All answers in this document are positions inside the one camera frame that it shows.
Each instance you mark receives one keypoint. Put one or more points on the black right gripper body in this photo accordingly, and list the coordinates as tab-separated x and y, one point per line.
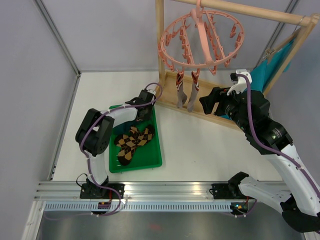
229	105

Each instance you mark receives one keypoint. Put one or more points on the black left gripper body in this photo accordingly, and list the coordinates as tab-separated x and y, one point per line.
148	108

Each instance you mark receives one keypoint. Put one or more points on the grey sock red striped cuff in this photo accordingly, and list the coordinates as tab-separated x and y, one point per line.
181	96

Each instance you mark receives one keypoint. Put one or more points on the pink hanger clip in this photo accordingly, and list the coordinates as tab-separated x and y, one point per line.
195	74
180	72

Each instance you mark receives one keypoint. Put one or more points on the pink round clip hanger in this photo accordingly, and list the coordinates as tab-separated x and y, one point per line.
212	48

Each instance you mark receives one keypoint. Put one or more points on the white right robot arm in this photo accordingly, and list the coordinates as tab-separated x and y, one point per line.
300	208

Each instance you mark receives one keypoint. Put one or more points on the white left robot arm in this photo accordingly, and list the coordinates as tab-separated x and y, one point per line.
94	133

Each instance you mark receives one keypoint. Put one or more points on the wooden hanging rack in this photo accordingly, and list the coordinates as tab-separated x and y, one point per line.
167	91

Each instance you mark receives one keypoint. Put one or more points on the brown argyle sock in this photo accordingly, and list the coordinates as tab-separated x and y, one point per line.
129	142

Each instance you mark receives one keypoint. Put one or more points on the teal cloth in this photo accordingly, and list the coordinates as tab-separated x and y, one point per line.
261	75

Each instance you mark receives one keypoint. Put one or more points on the green plastic tray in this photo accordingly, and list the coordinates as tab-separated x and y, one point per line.
148	156

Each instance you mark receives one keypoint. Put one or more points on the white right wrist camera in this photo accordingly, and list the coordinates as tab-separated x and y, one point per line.
239	82

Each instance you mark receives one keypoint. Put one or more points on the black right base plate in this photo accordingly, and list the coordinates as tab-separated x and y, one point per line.
224	191

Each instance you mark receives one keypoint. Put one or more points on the aluminium mounting rail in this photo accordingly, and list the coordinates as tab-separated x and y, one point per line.
185	191

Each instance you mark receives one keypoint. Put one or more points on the white slotted cable duct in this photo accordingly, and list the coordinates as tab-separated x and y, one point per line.
135	206

